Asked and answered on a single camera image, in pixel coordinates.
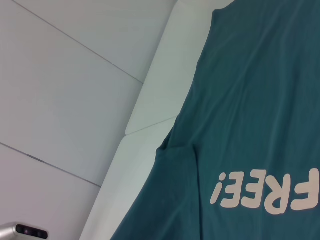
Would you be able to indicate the blue t-shirt with pink print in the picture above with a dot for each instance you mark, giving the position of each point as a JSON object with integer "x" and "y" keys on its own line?
{"x": 237, "y": 112}

